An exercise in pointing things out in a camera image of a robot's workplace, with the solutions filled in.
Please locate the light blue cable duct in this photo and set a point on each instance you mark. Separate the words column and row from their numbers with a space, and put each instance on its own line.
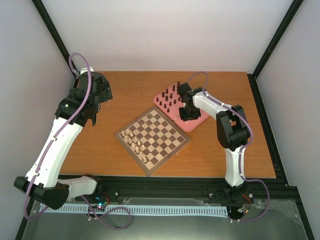
column 143, row 210

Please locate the pink plastic tray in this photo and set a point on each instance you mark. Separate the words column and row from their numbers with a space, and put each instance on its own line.
column 173, row 101

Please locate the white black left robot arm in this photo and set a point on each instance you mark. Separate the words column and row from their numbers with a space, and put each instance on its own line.
column 42, row 182

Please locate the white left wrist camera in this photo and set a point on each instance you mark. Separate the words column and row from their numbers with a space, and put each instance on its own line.
column 85, row 69

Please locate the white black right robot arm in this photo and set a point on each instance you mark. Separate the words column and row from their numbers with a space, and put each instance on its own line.
column 232, row 131

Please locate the black frame post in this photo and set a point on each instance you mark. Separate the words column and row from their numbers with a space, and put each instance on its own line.
column 280, row 31
column 43, row 13

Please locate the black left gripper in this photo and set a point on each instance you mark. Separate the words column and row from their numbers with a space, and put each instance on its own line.
column 107, row 94

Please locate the black frame post right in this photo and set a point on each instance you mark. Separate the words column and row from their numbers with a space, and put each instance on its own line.
column 280, row 31

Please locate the wooden chessboard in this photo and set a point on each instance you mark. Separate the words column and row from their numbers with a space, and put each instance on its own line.
column 160, row 139

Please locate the white chess queen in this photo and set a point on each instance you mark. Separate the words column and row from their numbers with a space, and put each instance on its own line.
column 133, row 145

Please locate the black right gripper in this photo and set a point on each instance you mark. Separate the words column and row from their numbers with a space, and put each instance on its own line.
column 184, row 118

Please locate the black frame post left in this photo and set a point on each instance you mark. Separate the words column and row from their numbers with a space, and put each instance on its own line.
column 43, row 13

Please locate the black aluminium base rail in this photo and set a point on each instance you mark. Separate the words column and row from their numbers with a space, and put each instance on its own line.
column 210, row 190

